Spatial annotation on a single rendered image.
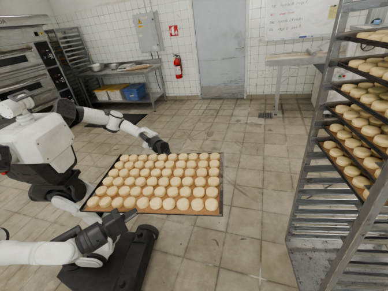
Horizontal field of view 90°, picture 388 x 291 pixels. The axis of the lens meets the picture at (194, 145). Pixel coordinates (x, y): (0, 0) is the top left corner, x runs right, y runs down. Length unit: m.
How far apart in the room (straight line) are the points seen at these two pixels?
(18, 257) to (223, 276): 1.29
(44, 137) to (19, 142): 0.08
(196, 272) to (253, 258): 0.46
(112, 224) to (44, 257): 0.21
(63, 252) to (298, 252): 1.45
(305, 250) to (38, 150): 1.72
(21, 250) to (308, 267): 1.56
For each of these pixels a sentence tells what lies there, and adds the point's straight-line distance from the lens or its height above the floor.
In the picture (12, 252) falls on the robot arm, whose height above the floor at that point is 1.08.
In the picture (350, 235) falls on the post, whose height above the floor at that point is 0.92.
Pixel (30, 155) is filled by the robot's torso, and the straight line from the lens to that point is 1.03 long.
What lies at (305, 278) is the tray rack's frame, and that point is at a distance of 1.67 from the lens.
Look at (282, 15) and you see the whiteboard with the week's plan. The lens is 4.31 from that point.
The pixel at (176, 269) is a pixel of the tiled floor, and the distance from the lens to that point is 1.81.
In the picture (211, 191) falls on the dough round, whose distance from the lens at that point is 0.82.
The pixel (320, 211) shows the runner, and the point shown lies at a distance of 1.54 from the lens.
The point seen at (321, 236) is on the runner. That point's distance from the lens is 1.76.
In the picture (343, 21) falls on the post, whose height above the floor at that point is 1.55.
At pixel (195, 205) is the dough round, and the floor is 1.02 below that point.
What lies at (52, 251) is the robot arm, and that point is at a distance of 0.83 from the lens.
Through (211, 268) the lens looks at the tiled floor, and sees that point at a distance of 1.78.
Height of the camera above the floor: 1.62
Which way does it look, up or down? 33 degrees down
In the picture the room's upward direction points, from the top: 8 degrees counter-clockwise
